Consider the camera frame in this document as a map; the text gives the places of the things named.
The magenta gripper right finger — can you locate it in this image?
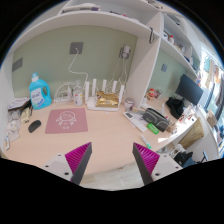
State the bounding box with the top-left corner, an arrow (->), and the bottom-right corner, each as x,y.
132,143 -> 160,185

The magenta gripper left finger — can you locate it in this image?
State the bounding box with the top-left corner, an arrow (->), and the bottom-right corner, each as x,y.
65,142 -> 92,185

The black computer mouse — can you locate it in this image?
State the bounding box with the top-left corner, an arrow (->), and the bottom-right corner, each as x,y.
28,120 -> 41,133

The pink mouse pad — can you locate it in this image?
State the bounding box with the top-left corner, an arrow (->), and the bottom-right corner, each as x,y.
45,108 -> 88,134

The black computer monitor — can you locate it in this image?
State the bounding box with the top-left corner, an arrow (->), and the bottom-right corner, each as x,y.
175,74 -> 203,105

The white green tube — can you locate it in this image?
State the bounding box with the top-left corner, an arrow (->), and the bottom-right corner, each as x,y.
141,135 -> 152,149

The green small box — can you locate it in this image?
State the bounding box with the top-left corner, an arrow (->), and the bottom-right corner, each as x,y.
147,123 -> 159,134

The white remote control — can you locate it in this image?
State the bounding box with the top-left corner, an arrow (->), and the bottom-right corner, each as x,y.
123,112 -> 147,133

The grey pencil case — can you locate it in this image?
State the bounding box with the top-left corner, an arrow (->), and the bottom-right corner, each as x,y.
143,108 -> 169,132

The small silver can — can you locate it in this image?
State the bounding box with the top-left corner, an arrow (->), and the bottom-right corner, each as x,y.
124,97 -> 134,111

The black bag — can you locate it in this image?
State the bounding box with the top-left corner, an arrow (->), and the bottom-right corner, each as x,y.
166,97 -> 184,119

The white wifi router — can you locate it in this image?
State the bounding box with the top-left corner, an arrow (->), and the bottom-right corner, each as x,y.
84,79 -> 125,112

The clear plastic bottle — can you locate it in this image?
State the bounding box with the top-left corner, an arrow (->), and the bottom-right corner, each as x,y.
73,80 -> 83,106

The gold foil bag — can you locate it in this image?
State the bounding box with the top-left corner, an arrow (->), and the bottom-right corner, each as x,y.
96,91 -> 119,108

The colourful toy figure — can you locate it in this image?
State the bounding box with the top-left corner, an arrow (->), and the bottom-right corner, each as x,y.
146,88 -> 159,100

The blue detergent bottle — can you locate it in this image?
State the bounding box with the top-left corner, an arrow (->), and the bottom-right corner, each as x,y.
29,72 -> 52,110

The pile of snack packets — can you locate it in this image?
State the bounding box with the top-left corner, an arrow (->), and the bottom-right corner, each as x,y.
4,97 -> 31,150

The white power cable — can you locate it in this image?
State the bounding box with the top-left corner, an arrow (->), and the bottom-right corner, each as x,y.
68,49 -> 90,88

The white wall charger plug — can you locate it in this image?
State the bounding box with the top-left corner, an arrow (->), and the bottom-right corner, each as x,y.
119,45 -> 131,59

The dark wall socket left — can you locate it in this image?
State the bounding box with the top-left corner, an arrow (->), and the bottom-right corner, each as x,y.
12,58 -> 23,71

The grey wall socket plate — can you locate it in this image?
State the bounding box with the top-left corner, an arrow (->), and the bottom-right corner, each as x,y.
70,42 -> 83,54

